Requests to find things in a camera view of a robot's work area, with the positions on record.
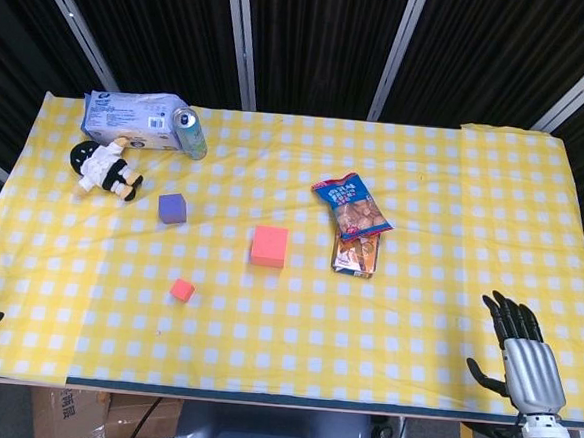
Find large red foam cube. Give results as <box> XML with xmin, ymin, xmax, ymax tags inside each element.
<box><xmin>247</xmin><ymin>224</ymin><xmax>290</xmax><ymax>271</ymax></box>

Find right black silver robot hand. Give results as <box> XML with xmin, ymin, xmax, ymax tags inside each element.
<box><xmin>462</xmin><ymin>288</ymin><xmax>576</xmax><ymax>418</ymax></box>

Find blue white tissue pack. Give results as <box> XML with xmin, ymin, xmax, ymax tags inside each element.
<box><xmin>79</xmin><ymin>86</ymin><xmax>191</xmax><ymax>153</ymax></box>

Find black white plush doll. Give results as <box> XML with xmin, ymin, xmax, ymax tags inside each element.
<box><xmin>67</xmin><ymin>132</ymin><xmax>147</xmax><ymax>203</ymax></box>

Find blue snack bag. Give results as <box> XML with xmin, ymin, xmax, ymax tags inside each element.
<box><xmin>307</xmin><ymin>168</ymin><xmax>399</xmax><ymax>246</ymax></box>

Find brown cardboard box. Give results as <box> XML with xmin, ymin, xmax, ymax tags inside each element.
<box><xmin>28</xmin><ymin>385</ymin><xmax>184</xmax><ymax>438</ymax></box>

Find yellow checkered tablecloth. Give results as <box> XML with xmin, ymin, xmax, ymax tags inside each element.
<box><xmin>0</xmin><ymin>87</ymin><xmax>584</xmax><ymax>424</ymax></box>

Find purple foam cube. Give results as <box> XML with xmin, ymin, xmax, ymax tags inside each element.
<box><xmin>156</xmin><ymin>193</ymin><xmax>189</xmax><ymax>226</ymax></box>

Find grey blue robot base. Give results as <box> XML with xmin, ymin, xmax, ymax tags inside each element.
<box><xmin>175</xmin><ymin>399</ymin><xmax>376</xmax><ymax>438</ymax></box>

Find light green drink can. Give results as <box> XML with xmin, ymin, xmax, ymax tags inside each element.
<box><xmin>170</xmin><ymin>106</ymin><xmax>211</xmax><ymax>162</ymax></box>

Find white backdrop frame post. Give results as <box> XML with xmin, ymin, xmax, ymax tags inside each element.
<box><xmin>366</xmin><ymin>0</ymin><xmax>430</xmax><ymax>125</ymax></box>
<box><xmin>530</xmin><ymin>31</ymin><xmax>584</xmax><ymax>135</ymax></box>
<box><xmin>216</xmin><ymin>0</ymin><xmax>265</xmax><ymax>112</ymax></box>
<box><xmin>23</xmin><ymin>0</ymin><xmax>127</xmax><ymax>94</ymax></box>

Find orange snack box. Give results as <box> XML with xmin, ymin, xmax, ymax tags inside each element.
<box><xmin>330</xmin><ymin>230</ymin><xmax>382</xmax><ymax>280</ymax></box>

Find small red foam cube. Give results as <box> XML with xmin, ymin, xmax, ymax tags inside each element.
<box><xmin>169</xmin><ymin>278</ymin><xmax>197</xmax><ymax>304</ymax></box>

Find black floor cable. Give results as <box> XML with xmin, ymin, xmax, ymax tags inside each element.
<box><xmin>127</xmin><ymin>395</ymin><xmax>161</xmax><ymax>438</ymax></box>

